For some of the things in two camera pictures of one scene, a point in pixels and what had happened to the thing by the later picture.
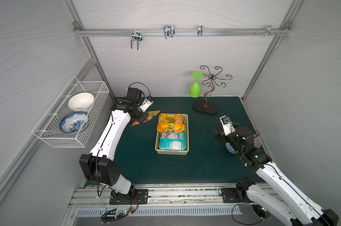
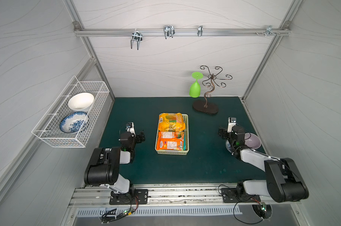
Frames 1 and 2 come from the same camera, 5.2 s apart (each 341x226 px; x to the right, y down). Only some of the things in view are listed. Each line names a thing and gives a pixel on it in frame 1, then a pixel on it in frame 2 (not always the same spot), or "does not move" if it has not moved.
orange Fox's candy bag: (152, 114) to (170, 141)
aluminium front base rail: (160, 196) does not move
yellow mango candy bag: (169, 123) does not move
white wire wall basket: (72, 118) does not move
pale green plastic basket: (185, 118) does not move
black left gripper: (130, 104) to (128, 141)
